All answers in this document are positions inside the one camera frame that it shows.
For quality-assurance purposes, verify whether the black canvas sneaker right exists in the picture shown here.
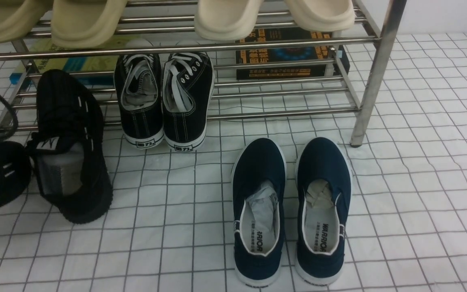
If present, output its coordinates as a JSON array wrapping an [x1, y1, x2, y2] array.
[[162, 52, 215, 152]]

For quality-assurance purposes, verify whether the cream foam slipper right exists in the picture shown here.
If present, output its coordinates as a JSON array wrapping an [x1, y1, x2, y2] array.
[[285, 0, 356, 32]]

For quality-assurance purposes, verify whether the navy slip-on shoe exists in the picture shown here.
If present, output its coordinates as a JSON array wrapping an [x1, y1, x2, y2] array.
[[231, 138, 287, 288], [295, 137, 352, 286]]

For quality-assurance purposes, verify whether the cream foam slipper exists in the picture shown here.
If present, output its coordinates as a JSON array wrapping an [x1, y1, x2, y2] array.
[[285, 0, 356, 32], [193, 0, 263, 41]]

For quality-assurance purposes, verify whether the black orange book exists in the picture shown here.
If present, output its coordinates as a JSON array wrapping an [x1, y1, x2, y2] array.
[[236, 28, 332, 81]]

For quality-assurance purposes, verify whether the olive foam slipper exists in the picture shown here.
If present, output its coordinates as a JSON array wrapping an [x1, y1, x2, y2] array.
[[50, 0, 128, 49], [0, 0, 53, 44]]

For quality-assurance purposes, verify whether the navy slip-on shoe right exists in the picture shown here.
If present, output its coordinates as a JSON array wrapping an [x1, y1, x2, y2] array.
[[295, 137, 352, 286]]

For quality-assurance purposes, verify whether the olive foam slipper right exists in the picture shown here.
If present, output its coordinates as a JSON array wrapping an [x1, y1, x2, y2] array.
[[50, 0, 128, 49]]

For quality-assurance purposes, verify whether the navy slip-on shoe left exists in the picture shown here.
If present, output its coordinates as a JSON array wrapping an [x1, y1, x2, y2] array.
[[231, 138, 287, 288]]

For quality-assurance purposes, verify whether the green blue book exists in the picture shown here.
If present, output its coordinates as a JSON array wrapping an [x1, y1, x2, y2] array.
[[30, 34, 141, 86]]

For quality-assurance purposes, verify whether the olive foam slipper left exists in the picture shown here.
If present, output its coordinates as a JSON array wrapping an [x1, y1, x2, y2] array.
[[0, 0, 53, 44]]

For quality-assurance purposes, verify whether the stainless steel shoe rack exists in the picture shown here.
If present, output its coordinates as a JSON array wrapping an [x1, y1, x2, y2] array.
[[0, 0, 407, 148]]

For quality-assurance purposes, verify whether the black canvas sneaker left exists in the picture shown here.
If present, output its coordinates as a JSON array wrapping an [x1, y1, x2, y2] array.
[[113, 54, 164, 149]]

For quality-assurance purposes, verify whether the cream foam slipper left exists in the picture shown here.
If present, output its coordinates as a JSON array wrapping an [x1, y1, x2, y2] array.
[[193, 0, 263, 41]]

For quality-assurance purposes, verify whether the black canvas sneaker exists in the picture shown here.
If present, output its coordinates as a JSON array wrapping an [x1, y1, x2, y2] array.
[[162, 52, 215, 152], [113, 54, 164, 149]]

